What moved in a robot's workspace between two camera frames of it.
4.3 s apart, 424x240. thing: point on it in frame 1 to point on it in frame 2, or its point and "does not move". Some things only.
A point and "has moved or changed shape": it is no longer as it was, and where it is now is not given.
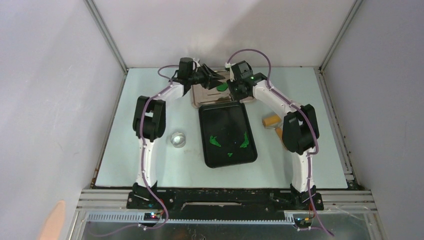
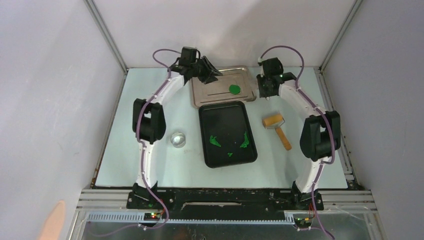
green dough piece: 222,87 has moved or changed shape
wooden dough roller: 273,121 does not move
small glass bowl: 178,139 does not move
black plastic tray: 227,136 does not move
